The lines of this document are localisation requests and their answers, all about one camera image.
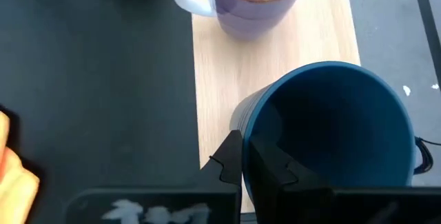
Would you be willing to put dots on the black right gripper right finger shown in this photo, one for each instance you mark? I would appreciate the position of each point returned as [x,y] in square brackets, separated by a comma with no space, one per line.
[272,169]

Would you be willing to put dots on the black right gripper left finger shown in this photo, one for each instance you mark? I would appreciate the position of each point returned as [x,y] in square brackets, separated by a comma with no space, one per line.
[229,162]

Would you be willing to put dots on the wooden shelf with black legs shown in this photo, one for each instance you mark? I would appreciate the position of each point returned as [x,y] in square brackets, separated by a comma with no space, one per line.
[234,72]

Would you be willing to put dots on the yellow-orange cloth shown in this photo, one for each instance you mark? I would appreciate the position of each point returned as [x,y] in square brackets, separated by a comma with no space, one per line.
[15,189]

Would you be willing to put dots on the dark blue plastic cup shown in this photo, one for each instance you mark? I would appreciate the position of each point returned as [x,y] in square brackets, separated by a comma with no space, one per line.
[327,120]

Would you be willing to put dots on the white floor scrap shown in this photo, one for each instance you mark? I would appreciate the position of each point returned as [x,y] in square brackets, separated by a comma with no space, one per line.
[407,90]
[435,86]

